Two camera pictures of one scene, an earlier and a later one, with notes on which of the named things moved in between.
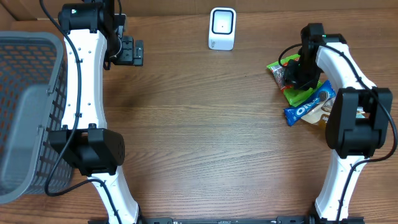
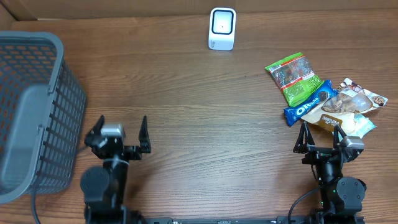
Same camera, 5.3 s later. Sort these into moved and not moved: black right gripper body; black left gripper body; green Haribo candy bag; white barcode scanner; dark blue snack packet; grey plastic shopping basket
Moved: black left gripper body; black right gripper body
Not moved: grey plastic shopping basket; dark blue snack packet; green Haribo candy bag; white barcode scanner
